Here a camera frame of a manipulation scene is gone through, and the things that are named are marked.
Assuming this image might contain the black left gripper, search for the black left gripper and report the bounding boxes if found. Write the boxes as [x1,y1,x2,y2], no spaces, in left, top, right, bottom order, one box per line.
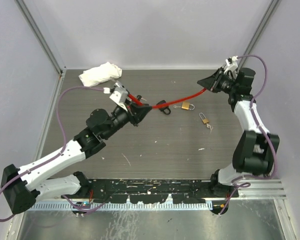
[102,99,151,140]

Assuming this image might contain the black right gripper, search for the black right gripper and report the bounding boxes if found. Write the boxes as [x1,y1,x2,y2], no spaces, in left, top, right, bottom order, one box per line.
[197,68,238,95]

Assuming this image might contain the black-headed key bunch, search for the black-headed key bunch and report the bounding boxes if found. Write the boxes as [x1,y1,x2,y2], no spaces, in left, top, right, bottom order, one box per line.
[136,95,147,101]

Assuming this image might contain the red cable lock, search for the red cable lock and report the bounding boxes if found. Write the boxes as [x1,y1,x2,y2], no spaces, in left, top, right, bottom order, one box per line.
[128,88,207,109]

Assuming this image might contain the black padlock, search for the black padlock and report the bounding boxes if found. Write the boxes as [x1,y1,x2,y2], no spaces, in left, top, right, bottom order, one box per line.
[156,100,171,115]

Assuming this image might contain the large brass padlock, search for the large brass padlock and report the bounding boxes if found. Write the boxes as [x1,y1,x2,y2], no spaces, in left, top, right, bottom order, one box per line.
[181,101,195,111]

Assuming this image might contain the small brass padlock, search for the small brass padlock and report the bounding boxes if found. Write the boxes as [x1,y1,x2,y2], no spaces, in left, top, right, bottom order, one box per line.
[198,112,210,125]

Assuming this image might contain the white cloth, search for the white cloth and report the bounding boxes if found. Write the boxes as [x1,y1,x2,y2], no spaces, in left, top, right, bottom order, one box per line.
[78,62,123,87]

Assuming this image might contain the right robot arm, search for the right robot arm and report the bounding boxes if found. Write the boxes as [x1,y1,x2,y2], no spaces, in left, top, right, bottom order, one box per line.
[197,68,280,197]

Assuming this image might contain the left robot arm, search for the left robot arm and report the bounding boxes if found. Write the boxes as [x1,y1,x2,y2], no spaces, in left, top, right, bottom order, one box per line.
[1,102,152,215]

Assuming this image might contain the small silver keys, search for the small silver keys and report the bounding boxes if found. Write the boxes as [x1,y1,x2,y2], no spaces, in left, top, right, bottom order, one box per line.
[206,123,213,133]

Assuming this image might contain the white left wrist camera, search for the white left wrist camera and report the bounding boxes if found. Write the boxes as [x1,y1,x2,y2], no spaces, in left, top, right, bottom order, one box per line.
[109,82,129,112]

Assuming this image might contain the blue slotted cable duct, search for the blue slotted cable duct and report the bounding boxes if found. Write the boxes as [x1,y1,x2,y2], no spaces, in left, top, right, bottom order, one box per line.
[30,201,213,211]

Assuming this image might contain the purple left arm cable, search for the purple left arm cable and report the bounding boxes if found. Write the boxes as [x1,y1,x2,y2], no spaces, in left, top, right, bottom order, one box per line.
[0,86,111,223]

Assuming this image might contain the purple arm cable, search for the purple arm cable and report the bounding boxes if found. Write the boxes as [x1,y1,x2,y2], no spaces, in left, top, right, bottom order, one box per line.
[219,54,278,216]
[0,86,111,223]

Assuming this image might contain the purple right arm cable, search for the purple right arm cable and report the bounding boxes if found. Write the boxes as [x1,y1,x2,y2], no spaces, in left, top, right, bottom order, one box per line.
[219,54,278,216]

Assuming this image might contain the aluminium frame rail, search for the aluminium frame rail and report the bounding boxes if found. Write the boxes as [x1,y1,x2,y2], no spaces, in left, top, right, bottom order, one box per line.
[238,179,287,200]

